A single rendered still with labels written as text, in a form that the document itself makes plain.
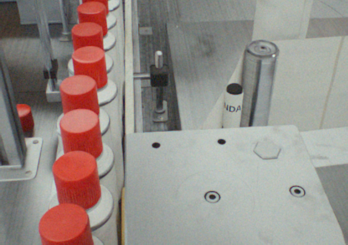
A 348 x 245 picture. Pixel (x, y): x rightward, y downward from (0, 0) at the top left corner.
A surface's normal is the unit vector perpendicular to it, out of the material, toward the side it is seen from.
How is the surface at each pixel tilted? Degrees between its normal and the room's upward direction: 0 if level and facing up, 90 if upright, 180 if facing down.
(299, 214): 0
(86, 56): 3
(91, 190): 90
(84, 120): 3
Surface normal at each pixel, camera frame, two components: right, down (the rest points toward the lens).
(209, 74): 0.02, -0.79
